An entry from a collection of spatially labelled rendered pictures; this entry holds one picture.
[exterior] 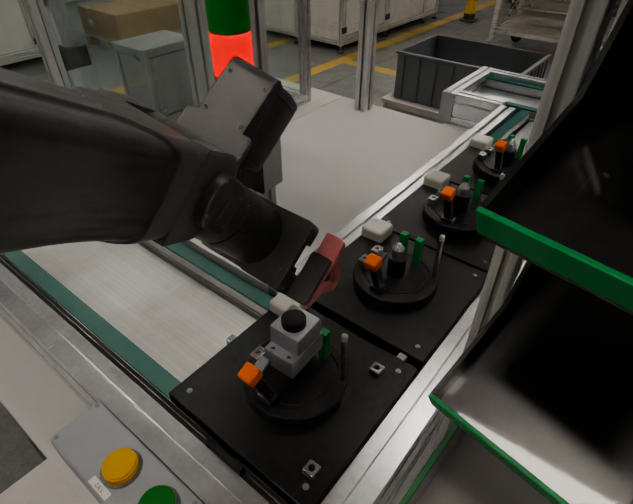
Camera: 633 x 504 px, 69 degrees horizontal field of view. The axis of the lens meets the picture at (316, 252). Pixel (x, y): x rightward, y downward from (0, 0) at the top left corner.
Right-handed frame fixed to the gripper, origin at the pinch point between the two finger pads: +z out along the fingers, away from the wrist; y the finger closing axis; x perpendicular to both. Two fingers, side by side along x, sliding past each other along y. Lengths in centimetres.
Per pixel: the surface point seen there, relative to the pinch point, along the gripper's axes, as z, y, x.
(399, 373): 22.1, -9.8, 5.8
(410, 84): 153, 87, -111
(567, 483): -6.0, -29.4, 4.3
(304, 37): 70, 84, -70
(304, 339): 7.0, -2.0, 7.3
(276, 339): 7.0, 1.3, 9.2
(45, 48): 3, 76, -13
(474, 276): 38.0, -9.1, -13.9
